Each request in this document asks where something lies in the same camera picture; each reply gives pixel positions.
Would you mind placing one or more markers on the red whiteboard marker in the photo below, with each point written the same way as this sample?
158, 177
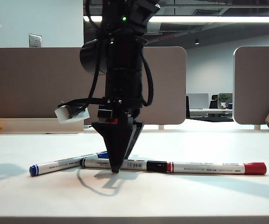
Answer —
206, 168

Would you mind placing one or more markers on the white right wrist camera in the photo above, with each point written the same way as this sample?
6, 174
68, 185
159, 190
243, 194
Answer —
71, 115

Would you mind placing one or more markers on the long ceiling light strip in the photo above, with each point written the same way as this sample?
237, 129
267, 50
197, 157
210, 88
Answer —
218, 19

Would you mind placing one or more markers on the wide brown desk divider panel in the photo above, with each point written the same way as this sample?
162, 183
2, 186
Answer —
31, 81

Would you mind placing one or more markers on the blue whiteboard marker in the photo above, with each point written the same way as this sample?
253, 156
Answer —
55, 165

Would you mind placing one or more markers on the small pendant ceiling lamp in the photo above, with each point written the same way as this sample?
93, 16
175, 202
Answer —
196, 42

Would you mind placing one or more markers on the small potted green plant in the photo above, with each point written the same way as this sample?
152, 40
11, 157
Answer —
223, 100

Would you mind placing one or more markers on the metal wall switch plate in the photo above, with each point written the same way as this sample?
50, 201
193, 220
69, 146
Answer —
35, 40

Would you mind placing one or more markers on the white background desk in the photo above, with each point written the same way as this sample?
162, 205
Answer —
208, 112

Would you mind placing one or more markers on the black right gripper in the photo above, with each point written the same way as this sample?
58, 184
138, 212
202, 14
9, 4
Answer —
122, 109

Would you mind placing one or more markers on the red ceiling sign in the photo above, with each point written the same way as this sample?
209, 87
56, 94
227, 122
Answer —
167, 37

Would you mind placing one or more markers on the grey background desk screen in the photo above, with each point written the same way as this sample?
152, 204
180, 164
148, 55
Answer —
197, 101

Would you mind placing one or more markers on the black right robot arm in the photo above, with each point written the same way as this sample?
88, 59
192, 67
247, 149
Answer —
122, 58

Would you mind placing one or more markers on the white divider support leg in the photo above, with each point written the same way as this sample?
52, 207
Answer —
161, 127
257, 127

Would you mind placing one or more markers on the black whiteboard marker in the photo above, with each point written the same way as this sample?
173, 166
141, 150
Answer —
134, 165

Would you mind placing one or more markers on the grey ceiling air duct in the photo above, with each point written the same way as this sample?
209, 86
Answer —
154, 28

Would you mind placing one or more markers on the black office chair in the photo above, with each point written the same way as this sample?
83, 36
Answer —
214, 102

